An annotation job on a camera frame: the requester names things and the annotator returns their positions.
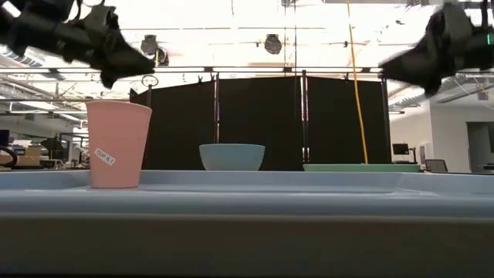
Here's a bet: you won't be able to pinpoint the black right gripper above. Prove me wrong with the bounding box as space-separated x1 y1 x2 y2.
379 1 478 98

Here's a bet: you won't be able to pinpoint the yellow hanging cable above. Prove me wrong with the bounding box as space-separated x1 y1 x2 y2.
345 0 370 165

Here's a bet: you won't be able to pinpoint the cardboard boxes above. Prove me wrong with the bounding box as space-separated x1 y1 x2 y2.
0 145 44 168

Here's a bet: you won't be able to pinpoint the blue plastic tray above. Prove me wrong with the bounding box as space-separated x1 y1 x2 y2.
0 169 494 219

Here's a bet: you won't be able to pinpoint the grey office chair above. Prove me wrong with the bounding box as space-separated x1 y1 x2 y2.
424 158 449 174

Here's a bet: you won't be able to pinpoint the round ceiling lamp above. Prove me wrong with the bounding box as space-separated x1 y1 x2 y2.
263 33 283 56
140 34 160 56

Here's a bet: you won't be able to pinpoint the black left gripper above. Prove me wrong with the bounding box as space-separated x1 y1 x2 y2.
52 5 156 90

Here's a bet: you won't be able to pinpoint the green plate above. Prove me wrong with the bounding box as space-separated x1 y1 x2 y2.
302 163 422 174

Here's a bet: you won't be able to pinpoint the blue bowl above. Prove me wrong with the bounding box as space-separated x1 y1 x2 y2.
198 143 266 172

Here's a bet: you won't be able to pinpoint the pink plastic cup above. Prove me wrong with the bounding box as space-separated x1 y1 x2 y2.
85 100 154 190

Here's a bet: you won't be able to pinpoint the black partition screen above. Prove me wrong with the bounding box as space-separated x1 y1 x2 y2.
129 74 392 172

